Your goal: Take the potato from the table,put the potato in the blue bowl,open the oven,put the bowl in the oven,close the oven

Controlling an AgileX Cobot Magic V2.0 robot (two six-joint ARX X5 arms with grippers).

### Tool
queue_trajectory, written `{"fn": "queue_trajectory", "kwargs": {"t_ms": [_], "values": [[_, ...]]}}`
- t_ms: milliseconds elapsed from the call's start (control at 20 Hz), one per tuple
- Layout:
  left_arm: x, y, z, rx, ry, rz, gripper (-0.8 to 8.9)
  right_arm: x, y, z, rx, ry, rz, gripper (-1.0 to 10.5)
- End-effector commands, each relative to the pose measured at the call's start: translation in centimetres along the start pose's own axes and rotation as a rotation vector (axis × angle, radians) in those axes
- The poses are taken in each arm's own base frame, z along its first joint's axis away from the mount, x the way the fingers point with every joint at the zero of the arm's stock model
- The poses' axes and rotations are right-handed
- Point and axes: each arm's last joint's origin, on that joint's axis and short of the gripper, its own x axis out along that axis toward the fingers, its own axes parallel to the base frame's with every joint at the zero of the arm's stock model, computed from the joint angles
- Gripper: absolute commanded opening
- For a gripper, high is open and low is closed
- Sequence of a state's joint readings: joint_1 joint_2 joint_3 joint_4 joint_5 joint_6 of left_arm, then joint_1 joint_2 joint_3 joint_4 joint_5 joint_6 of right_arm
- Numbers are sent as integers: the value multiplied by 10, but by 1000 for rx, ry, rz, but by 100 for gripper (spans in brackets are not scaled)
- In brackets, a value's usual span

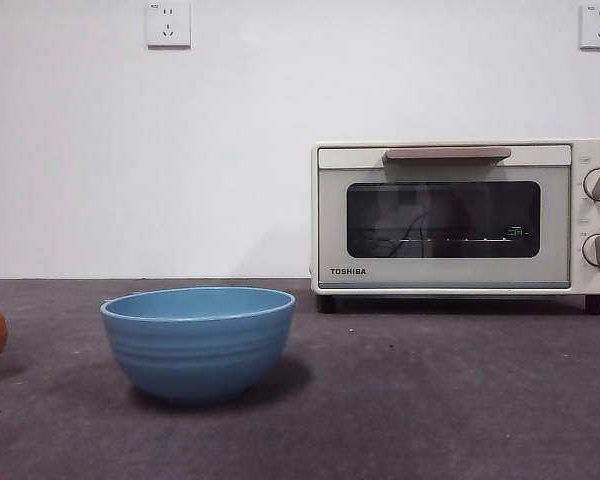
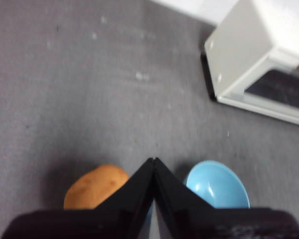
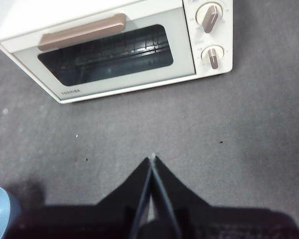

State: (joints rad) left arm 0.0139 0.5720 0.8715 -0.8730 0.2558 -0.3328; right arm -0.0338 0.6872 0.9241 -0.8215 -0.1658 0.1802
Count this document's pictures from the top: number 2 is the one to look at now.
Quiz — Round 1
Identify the cream toaster oven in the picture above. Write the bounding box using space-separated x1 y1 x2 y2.
200 0 299 128

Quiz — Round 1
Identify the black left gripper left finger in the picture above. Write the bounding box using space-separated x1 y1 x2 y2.
1 157 155 239

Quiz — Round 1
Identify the brown potato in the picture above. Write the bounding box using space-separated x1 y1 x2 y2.
63 163 130 210

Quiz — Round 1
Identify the blue bowl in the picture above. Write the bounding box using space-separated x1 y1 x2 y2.
149 160 250 225

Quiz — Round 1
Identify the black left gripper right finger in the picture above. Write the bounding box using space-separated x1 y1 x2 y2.
153 156 299 239

